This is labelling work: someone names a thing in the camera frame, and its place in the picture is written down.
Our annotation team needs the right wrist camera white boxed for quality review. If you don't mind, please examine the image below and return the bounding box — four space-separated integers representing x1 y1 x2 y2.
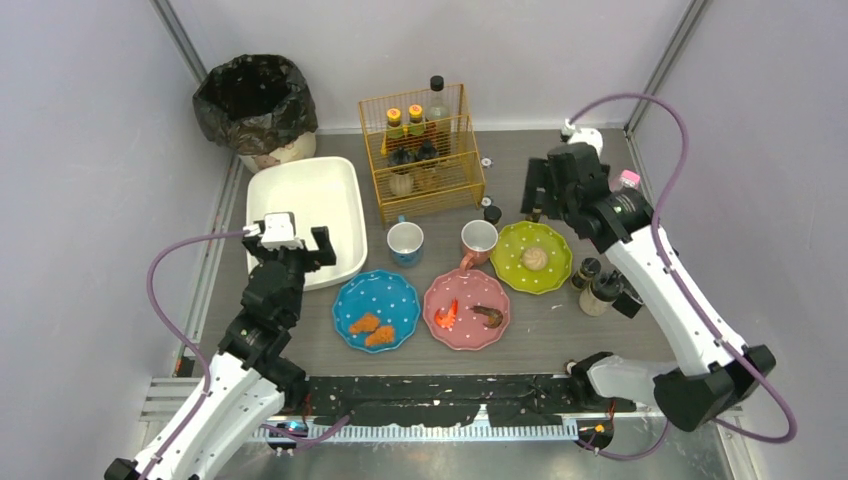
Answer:
560 118 604 156

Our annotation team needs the steamed bun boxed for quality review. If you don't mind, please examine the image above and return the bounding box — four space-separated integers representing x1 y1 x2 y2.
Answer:
521 247 549 271

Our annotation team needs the pink mug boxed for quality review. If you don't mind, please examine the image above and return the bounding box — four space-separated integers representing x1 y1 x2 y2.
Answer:
460 220 499 270

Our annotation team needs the tall clear oil bottle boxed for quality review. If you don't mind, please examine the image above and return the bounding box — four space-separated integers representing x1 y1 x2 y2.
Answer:
425 75 452 156

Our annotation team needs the fried chicken piece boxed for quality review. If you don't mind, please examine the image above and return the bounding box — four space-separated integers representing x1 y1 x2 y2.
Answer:
365 325 396 349
348 312 381 335

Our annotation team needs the white shaker bottle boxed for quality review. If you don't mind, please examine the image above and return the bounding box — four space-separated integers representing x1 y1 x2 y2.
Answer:
578 270 623 317

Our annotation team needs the blue polka dot plate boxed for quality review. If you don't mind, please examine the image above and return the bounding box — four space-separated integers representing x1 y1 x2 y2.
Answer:
332 270 422 353

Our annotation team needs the blue mug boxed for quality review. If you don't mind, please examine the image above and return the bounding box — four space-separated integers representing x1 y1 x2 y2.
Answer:
386 215 424 268

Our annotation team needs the sauce bottle yellow cap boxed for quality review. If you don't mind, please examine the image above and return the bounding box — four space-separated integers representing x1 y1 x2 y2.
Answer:
406 104 427 150
382 108 406 156

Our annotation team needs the yellow wire basket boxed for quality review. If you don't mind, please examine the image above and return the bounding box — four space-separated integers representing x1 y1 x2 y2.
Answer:
358 83 486 225

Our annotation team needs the small black cap jar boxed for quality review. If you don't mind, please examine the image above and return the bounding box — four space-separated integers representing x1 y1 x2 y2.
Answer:
483 205 502 226

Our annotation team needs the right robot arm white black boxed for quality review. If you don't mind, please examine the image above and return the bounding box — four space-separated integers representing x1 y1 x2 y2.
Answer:
521 142 776 432

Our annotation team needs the pink polka dot plate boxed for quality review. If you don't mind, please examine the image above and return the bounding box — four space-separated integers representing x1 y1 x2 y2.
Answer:
422 268 511 351

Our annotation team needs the right fried chicken piece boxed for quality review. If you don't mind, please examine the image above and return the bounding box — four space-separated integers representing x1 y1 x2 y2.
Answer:
365 325 396 349

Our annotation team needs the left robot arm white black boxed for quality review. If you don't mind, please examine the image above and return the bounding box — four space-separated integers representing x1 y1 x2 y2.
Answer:
104 218 337 479

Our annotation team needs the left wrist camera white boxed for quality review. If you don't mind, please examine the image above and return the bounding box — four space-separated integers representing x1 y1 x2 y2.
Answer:
242 212 305 250

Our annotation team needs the green polka dot plate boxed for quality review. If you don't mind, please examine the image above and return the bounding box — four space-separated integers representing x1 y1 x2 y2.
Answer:
490 221 573 295

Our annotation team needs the dark spice bottle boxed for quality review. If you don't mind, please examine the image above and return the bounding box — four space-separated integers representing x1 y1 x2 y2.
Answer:
571 257 602 290

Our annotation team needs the red shrimp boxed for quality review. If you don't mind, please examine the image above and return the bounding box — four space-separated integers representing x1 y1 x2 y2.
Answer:
433 298 458 330

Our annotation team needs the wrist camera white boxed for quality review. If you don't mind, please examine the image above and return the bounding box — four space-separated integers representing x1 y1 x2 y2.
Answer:
242 212 305 250
560 118 604 156

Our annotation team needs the brown shrimp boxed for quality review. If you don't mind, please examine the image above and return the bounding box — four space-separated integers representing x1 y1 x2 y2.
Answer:
471 305 504 329

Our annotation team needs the white plastic basin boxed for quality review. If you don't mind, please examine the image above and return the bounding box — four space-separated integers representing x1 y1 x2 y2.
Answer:
246 156 368 291

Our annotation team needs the brown spice jar black cap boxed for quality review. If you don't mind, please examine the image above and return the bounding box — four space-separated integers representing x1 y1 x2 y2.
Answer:
414 140 439 191

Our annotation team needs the left fried chicken piece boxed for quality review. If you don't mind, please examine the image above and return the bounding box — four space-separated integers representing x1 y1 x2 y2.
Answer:
348 312 381 335

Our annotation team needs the trash bin with black bag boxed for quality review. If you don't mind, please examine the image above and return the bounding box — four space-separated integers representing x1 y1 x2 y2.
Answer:
192 54 318 173

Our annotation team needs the black base mount strip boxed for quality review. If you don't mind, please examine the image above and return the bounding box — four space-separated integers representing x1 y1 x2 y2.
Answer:
309 374 636 427

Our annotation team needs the small dark pepper bottle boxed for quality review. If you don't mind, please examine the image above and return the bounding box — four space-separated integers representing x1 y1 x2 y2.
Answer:
525 189 545 223

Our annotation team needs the pink box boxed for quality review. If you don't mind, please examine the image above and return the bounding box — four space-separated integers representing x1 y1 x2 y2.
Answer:
616 170 641 190

